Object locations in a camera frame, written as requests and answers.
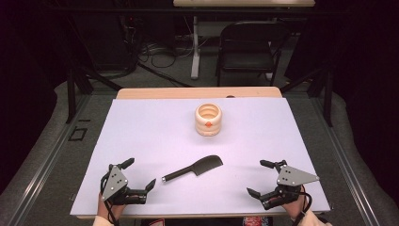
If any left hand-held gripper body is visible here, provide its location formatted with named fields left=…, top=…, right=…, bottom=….
left=99, top=164, right=149, bottom=206

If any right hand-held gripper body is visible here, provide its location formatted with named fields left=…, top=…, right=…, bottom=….
left=259, top=159, right=320, bottom=211

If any black kitchen knife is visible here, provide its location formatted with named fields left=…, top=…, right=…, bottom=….
left=161, top=154, right=224, bottom=183

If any cream ribbed holder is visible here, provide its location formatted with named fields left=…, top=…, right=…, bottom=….
left=194, top=103, right=223, bottom=137

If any person's left hand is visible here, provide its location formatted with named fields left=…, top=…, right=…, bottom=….
left=97, top=192, right=126, bottom=220

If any person's right hand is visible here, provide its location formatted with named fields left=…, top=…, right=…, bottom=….
left=275, top=186, right=307, bottom=220

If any red patterned item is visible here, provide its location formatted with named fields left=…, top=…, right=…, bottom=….
left=243, top=216, right=271, bottom=226

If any black metal stand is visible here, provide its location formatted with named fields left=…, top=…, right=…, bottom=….
left=279, top=66, right=334, bottom=128
left=64, top=66, right=124, bottom=124

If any wooden table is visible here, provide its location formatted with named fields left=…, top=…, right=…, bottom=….
left=76, top=87, right=328, bottom=219

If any black folding chair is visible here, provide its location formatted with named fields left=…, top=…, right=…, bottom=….
left=215, top=21, right=291, bottom=88

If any white-legged desk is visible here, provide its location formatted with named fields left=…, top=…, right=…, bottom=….
left=172, top=0, right=316, bottom=80

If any left hand-held gripper cable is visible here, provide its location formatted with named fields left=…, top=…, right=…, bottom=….
left=100, top=175, right=120, bottom=226

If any hand-held gripper cable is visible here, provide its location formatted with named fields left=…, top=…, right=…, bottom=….
left=100, top=175, right=120, bottom=226
left=291, top=186, right=313, bottom=226

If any right hand-held gripper cable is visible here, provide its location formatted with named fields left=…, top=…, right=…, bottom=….
left=291, top=186, right=313, bottom=226

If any metal floor rail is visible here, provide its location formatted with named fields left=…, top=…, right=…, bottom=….
left=6, top=93, right=93, bottom=226
left=309, top=93, right=381, bottom=226

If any thick black floor cable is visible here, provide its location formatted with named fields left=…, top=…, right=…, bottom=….
left=136, top=61, right=193, bottom=89

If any bundle of floor cables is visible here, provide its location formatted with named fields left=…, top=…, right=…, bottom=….
left=137, top=39, right=196, bottom=69

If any black frame bar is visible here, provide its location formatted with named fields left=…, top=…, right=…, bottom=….
left=43, top=6, right=350, bottom=17

